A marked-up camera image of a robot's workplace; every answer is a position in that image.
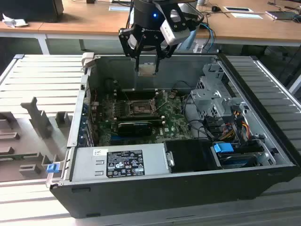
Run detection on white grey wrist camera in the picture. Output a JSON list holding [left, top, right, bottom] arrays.
[[160, 18, 191, 46]]

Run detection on green motherboard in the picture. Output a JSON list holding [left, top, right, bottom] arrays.
[[89, 89, 197, 147]]

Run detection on black graphics card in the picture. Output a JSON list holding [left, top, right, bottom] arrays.
[[117, 121, 153, 137]]

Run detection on wooden office desk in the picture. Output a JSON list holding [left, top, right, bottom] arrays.
[[0, 0, 301, 56]]

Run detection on dark flat notebook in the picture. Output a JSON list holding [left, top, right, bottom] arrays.
[[265, 10, 298, 21]]

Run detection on CPU socket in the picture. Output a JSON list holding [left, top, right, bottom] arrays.
[[127, 100, 156, 117]]

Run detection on grey power supply box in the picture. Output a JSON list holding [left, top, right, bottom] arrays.
[[70, 143, 170, 182]]

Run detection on black open PC case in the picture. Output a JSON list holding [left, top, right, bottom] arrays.
[[49, 53, 301, 219]]

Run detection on grey metal drive cage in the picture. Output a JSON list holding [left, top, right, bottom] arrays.
[[190, 63, 250, 123]]

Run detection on silver green CPU plate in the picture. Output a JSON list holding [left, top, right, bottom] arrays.
[[137, 63, 157, 77]]

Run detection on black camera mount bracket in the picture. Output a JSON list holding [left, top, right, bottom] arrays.
[[162, 1, 191, 31]]

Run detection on blue cable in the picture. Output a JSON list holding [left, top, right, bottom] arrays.
[[203, 22, 216, 52]]

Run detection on green RAM stick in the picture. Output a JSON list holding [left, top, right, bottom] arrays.
[[0, 154, 39, 159]]

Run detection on white paper sheet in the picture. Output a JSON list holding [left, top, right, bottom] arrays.
[[109, 6, 132, 12], [231, 12, 264, 20]]

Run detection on crumpled white paper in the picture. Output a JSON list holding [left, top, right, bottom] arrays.
[[2, 13, 29, 28]]

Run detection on white framed desk port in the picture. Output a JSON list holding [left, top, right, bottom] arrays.
[[223, 6, 253, 12]]

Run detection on black box on desk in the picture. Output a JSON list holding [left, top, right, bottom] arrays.
[[0, 0, 64, 23]]

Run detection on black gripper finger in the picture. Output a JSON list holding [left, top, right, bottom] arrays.
[[154, 43, 177, 74], [118, 27, 142, 72]]

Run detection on dark disk drive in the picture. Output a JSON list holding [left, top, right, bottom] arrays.
[[218, 152, 262, 169]]

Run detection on grey parts rack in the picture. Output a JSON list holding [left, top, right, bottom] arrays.
[[0, 96, 76, 182]]

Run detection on blue disk carrier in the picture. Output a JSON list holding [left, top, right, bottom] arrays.
[[213, 143, 233, 156]]

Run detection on beige plastic case latch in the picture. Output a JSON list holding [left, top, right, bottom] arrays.
[[81, 53, 95, 69]]

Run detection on coloured power wire bundle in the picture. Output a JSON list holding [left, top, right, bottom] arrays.
[[220, 110, 251, 142]]

